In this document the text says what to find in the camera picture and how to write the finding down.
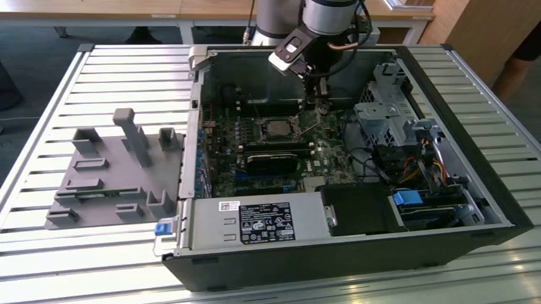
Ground wooden cabinet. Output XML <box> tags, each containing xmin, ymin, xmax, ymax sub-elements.
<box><xmin>418</xmin><ymin>0</ymin><xmax>541</xmax><ymax>87</ymax></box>

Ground black RAM slots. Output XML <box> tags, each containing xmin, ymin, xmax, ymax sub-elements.
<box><xmin>243</xmin><ymin>98</ymin><xmax>303</xmax><ymax>117</ymax></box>

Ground silver square CPU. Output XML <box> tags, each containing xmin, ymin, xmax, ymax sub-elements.
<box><xmin>264</xmin><ymin>120</ymin><xmax>295</xmax><ymax>137</ymax></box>

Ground person in dark clothes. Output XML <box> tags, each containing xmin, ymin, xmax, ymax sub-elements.
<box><xmin>492</xmin><ymin>30</ymin><xmax>541</xmax><ymax>99</ymax></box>

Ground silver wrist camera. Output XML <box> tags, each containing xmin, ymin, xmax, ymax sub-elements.
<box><xmin>267</xmin><ymin>26</ymin><xmax>317</xmax><ymax>79</ymax></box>

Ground blue disk carrier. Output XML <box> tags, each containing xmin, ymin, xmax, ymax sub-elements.
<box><xmin>391</xmin><ymin>189</ymin><xmax>423</xmax><ymax>209</ymax></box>

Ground green motherboard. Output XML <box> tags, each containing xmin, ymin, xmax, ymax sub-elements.
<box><xmin>198</xmin><ymin>101</ymin><xmax>361</xmax><ymax>198</ymax></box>

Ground silver power supply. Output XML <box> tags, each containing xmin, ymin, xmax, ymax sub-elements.
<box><xmin>188</xmin><ymin>192</ymin><xmax>330</xmax><ymax>255</ymax></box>

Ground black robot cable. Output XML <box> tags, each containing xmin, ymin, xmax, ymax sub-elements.
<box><xmin>313</xmin><ymin>0</ymin><xmax>375</xmax><ymax>79</ymax></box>

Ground black drive box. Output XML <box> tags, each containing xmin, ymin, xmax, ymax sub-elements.
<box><xmin>319</xmin><ymin>184</ymin><xmax>407</xmax><ymax>237</ymax></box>

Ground black open PC case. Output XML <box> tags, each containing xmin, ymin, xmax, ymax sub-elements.
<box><xmin>162</xmin><ymin>44</ymin><xmax>534</xmax><ymax>293</ymax></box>

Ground black power supply label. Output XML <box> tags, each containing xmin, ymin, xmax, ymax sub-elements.
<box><xmin>238</xmin><ymin>202</ymin><xmax>298</xmax><ymax>244</ymax></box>

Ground metal disk cage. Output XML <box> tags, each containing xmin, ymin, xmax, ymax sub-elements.
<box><xmin>353</xmin><ymin>62</ymin><xmax>423</xmax><ymax>147</ymax></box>

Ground grey parts rack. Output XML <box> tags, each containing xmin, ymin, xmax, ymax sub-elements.
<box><xmin>43</xmin><ymin>107</ymin><xmax>187</xmax><ymax>231</ymax></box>

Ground black graphics card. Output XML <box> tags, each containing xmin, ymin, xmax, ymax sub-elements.
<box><xmin>244</xmin><ymin>153</ymin><xmax>303</xmax><ymax>175</ymax></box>

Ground black shoe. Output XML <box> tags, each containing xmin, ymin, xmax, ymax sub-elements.
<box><xmin>123</xmin><ymin>26</ymin><xmax>163</xmax><ymax>44</ymax></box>

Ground coloured wire bundle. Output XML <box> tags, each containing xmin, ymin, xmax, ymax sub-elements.
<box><xmin>399</xmin><ymin>157</ymin><xmax>450</xmax><ymax>185</ymax></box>

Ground green RAM stick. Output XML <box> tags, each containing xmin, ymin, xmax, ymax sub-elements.
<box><xmin>75</xmin><ymin>189</ymin><xmax>142</xmax><ymax>200</ymax></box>

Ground white paper stack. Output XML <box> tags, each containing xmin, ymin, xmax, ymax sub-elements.
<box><xmin>382</xmin><ymin>0</ymin><xmax>437</xmax><ymax>12</ymax></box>

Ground CPU socket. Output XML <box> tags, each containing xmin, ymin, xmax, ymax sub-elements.
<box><xmin>256</xmin><ymin>115</ymin><xmax>304</xmax><ymax>143</ymax></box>

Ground long wooden desk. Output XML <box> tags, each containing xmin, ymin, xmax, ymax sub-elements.
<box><xmin>0</xmin><ymin>0</ymin><xmax>437</xmax><ymax>45</ymax></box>

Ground silver chipset heatsink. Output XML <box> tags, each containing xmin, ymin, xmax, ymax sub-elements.
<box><xmin>303</xmin><ymin>176</ymin><xmax>327</xmax><ymax>192</ymax></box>

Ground black looped wire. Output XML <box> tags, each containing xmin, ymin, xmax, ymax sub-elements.
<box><xmin>349</xmin><ymin>147</ymin><xmax>397</xmax><ymax>183</ymax></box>

